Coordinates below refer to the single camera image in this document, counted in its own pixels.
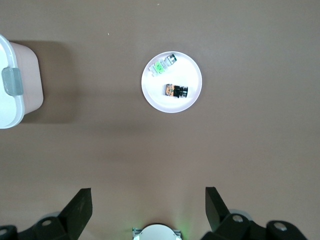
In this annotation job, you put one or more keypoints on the white lidded storage box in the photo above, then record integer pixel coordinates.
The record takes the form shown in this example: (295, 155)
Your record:
(10, 105)

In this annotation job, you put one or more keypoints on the orange push-button switch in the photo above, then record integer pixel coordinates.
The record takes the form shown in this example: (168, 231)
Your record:
(176, 91)

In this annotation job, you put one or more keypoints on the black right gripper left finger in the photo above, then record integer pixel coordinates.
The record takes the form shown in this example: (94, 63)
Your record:
(72, 215)

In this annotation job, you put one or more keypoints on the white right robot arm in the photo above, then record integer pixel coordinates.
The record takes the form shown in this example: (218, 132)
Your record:
(156, 232)

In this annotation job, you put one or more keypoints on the pink round plate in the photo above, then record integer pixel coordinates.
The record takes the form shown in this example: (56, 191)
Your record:
(155, 97)

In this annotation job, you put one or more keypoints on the green push-button switch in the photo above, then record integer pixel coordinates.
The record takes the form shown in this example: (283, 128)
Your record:
(160, 67)

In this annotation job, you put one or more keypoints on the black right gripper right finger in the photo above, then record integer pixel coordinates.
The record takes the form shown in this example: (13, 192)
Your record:
(220, 220)

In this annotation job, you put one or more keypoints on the brown table mat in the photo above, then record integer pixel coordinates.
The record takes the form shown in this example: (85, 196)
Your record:
(225, 150)

